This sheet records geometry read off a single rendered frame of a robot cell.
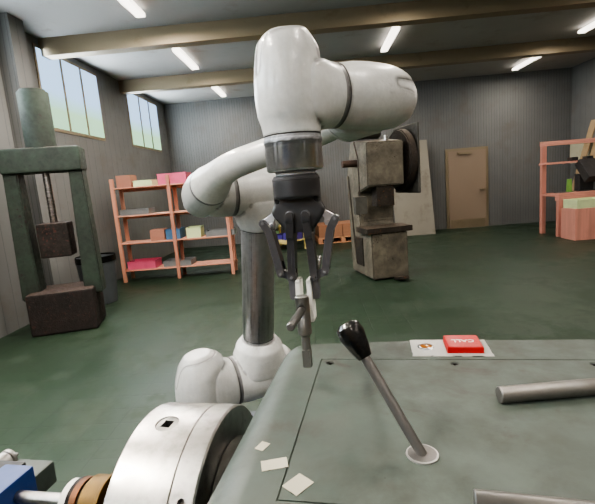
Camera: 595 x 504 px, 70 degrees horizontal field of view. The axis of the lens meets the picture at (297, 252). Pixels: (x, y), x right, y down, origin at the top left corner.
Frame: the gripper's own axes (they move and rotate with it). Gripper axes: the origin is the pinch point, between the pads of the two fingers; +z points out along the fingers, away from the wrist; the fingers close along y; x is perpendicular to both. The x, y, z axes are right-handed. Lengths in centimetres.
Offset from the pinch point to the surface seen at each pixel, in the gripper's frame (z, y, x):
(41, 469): 45, 72, -14
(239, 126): -186, 346, -1095
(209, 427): 14.3, 12.7, 14.6
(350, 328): -1.8, -8.5, 19.5
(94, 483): 25.7, 34.3, 12.9
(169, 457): 15.8, 16.7, 19.4
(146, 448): 15.4, 20.6, 18.3
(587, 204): 70, -423, -875
